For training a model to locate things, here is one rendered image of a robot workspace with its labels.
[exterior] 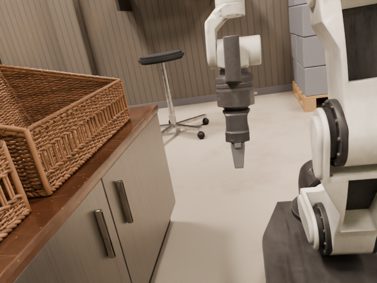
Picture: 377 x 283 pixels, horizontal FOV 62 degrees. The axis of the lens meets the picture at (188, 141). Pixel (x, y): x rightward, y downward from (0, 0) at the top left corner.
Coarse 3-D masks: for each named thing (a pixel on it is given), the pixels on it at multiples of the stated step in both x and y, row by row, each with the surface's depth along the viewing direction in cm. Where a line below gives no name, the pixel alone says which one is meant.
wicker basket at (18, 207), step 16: (0, 144) 55; (0, 160) 55; (0, 176) 55; (16, 176) 58; (0, 192) 55; (16, 192) 60; (0, 208) 54; (16, 208) 58; (0, 224) 54; (16, 224) 57; (0, 240) 53
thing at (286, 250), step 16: (304, 176) 107; (288, 208) 119; (272, 224) 111; (288, 224) 110; (272, 240) 104; (288, 240) 102; (304, 240) 101; (272, 256) 97; (288, 256) 96; (304, 256) 95; (320, 256) 94; (336, 256) 93; (352, 256) 92; (368, 256) 91; (272, 272) 91; (288, 272) 90; (304, 272) 89; (320, 272) 88; (336, 272) 87; (352, 272) 86; (368, 272) 85
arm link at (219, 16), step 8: (216, 8) 69; (224, 8) 68; (232, 8) 67; (240, 8) 68; (216, 16) 68; (224, 16) 68; (232, 16) 71; (240, 16) 72; (208, 24) 69; (216, 24) 69; (208, 32) 69; (216, 32) 73; (208, 40) 70; (216, 40) 72; (208, 48) 70; (208, 56) 71; (216, 56) 70; (208, 64) 72; (216, 64) 72
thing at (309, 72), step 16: (288, 0) 309; (304, 0) 277; (304, 16) 248; (304, 32) 252; (304, 48) 256; (320, 48) 254; (304, 64) 261; (320, 64) 259; (304, 80) 268; (320, 80) 263; (304, 96) 273; (320, 96) 267
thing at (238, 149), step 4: (232, 144) 72; (236, 144) 71; (240, 144) 71; (244, 144) 71; (232, 148) 72; (236, 148) 72; (240, 148) 72; (244, 148) 71; (232, 152) 72; (236, 152) 72; (240, 152) 72; (244, 152) 72; (232, 156) 72; (236, 156) 72; (240, 156) 72; (244, 156) 72; (236, 160) 72; (240, 160) 72; (236, 164) 73; (240, 164) 72
